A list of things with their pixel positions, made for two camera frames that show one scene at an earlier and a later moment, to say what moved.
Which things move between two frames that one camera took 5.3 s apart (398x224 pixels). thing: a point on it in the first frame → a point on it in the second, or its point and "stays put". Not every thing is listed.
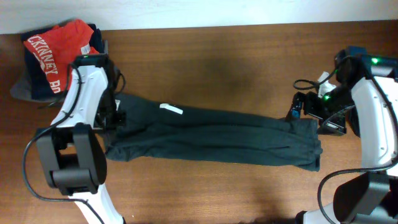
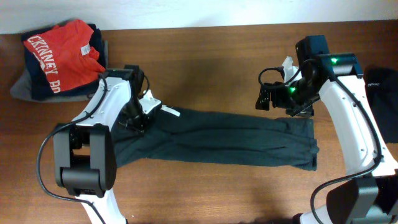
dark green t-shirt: [181, 132] stays put
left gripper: [120, 121] → [137, 129]
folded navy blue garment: [40, 89] stays put
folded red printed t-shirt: [58, 48] stays put
